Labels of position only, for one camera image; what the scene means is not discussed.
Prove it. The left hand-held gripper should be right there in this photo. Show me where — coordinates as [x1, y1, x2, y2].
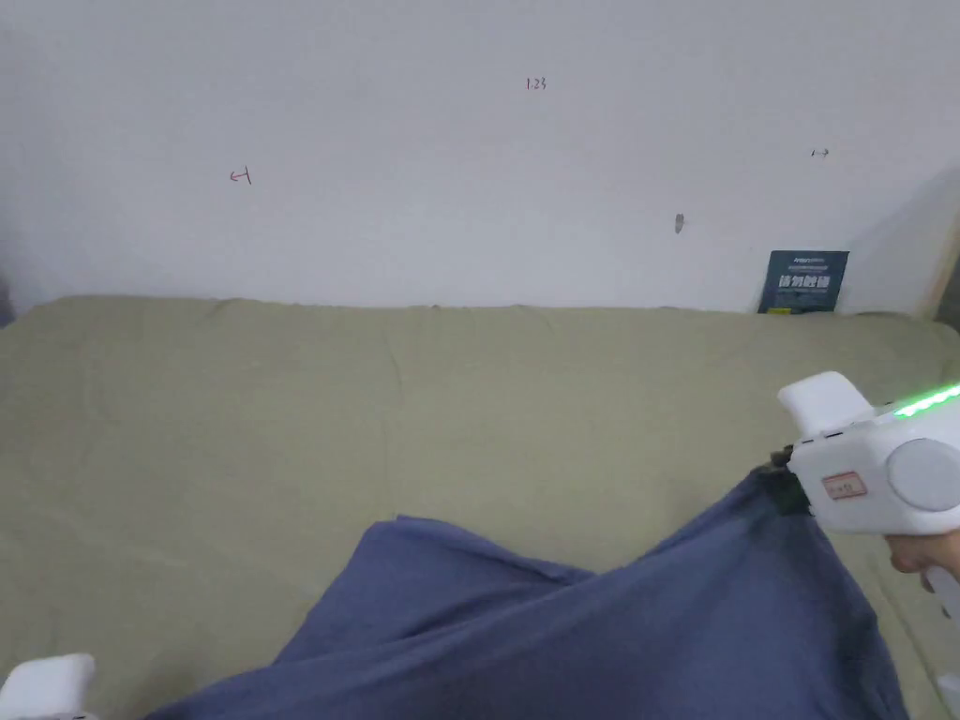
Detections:
[0, 652, 98, 720]

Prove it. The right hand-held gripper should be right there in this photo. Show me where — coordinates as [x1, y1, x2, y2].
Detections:
[752, 370, 960, 601]

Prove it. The dark blue shirt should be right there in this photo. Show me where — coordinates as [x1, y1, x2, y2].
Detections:
[142, 468, 912, 720]

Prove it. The person's right hand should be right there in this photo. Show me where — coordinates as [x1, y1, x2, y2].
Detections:
[884, 524, 960, 582]

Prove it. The dark blue sign card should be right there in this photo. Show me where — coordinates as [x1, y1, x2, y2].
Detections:
[757, 249, 851, 315]

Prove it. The bed with beige sheet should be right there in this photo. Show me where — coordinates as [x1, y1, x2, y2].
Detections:
[0, 294, 960, 720]

